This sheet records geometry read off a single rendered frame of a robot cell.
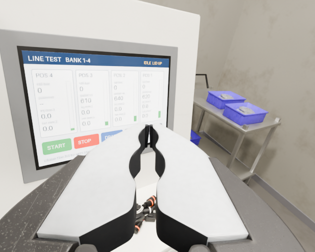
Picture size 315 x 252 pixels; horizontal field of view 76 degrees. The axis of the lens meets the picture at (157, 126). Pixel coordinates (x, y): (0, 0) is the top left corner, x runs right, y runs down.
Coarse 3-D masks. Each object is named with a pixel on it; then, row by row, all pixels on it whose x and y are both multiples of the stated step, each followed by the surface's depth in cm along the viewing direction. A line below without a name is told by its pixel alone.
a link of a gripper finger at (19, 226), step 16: (80, 160) 9; (64, 176) 8; (32, 192) 7; (48, 192) 7; (16, 208) 7; (32, 208) 7; (48, 208) 7; (0, 224) 6; (16, 224) 6; (32, 224) 6; (0, 240) 6; (16, 240) 6; (32, 240) 6; (48, 240) 6; (64, 240) 6
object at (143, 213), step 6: (150, 198) 66; (144, 204) 61; (150, 204) 62; (138, 210) 60; (144, 210) 60; (150, 210) 61; (138, 216) 58; (144, 216) 59; (150, 216) 60; (138, 222) 58; (138, 228) 56
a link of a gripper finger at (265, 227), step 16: (224, 176) 8; (240, 192) 7; (240, 208) 7; (256, 208) 7; (256, 224) 6; (272, 224) 6; (224, 240) 6; (240, 240) 6; (256, 240) 6; (272, 240) 6; (288, 240) 6
